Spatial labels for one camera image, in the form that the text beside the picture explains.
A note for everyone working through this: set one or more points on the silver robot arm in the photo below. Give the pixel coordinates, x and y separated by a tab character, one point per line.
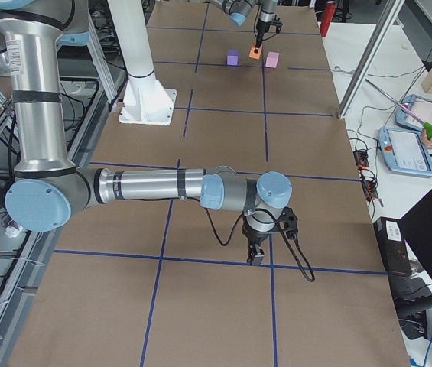
50	187
239	10

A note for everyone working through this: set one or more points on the teach pendant near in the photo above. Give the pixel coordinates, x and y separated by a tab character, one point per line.
404	153

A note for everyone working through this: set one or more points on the person hand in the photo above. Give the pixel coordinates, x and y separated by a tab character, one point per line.
427	142

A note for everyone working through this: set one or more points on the red bottle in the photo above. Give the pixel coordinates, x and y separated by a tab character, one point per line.
327	18

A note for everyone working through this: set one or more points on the green handled grabber tool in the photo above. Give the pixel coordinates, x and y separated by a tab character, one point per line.
425	125

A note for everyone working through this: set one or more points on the black laptop monitor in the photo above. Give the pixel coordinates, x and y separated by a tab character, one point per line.
414	230

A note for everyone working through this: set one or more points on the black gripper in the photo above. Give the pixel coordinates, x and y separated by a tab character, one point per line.
262	27
254	237

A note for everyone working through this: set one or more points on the pink foam cube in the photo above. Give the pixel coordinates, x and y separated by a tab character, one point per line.
272	59

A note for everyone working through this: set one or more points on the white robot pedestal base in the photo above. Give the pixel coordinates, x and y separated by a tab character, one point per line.
146	101

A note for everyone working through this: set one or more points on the aluminium frame post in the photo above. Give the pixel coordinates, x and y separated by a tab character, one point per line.
386	20

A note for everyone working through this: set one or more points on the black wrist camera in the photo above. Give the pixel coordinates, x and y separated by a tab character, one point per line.
289	220
277	24

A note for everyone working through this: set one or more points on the teach pendant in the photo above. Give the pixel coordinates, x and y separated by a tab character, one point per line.
404	153
420	106

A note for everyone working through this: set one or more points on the teach pendant far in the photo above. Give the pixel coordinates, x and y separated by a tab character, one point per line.
420	106

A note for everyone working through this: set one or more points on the orange foam cube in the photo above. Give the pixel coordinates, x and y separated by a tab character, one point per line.
255	53

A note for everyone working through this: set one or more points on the purple foam cube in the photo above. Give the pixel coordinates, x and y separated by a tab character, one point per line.
232	58

